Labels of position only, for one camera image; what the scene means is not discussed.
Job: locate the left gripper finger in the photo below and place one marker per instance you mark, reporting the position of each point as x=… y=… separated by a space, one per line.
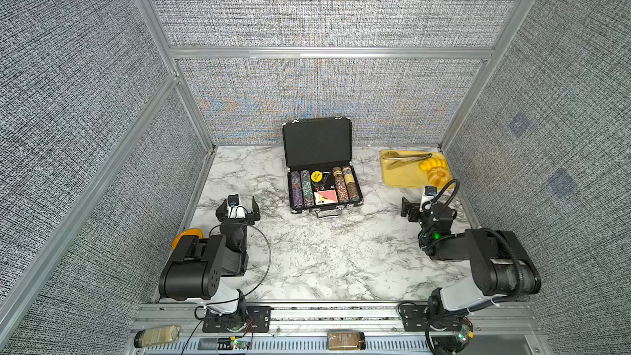
x=255 y=211
x=221 y=212

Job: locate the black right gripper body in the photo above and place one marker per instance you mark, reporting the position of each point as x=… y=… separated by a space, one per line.
x=423 y=220

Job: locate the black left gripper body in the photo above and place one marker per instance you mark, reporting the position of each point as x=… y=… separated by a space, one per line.
x=247 y=219

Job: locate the black poker set case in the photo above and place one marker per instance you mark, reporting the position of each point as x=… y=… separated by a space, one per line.
x=319 y=144

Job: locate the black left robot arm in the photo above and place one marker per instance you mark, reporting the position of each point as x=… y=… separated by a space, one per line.
x=197 y=265

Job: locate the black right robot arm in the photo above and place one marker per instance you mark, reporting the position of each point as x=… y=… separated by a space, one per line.
x=501 y=269

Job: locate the purple poker chip row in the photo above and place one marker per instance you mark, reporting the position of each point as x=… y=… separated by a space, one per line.
x=296 y=184

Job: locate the green poker chip row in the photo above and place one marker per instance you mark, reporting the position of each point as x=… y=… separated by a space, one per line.
x=307 y=192

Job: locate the yellow brown poker chip row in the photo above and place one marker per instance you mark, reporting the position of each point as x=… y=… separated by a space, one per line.
x=351 y=185

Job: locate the red poker chip row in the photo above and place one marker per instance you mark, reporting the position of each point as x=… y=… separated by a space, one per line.
x=340 y=185

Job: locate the yellow plastic tray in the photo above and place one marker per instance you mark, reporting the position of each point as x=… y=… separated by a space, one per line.
x=409 y=176

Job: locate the yellow bundt cake toy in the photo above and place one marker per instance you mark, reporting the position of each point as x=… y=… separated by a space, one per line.
x=439 y=177

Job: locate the yellow croissant toy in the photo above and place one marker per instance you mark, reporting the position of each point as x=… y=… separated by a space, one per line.
x=432 y=163

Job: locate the metal tongs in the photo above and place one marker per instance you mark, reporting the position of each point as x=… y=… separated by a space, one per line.
x=395 y=161

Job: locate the yellow dealer button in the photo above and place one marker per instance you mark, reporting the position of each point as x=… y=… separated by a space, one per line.
x=317 y=176

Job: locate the playing card deck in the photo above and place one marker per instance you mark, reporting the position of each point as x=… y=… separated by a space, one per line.
x=325 y=197

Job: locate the clear bottle lying left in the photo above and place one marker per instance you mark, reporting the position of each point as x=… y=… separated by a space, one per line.
x=157 y=336

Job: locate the brown spice bottle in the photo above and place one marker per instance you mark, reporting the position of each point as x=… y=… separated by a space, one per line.
x=346 y=341

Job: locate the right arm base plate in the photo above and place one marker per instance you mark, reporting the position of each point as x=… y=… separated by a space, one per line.
x=419 y=317

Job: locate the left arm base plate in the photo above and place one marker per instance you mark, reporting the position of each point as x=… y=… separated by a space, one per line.
x=256 y=318

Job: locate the aluminium front rail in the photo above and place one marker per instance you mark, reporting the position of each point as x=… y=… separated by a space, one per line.
x=297 y=327

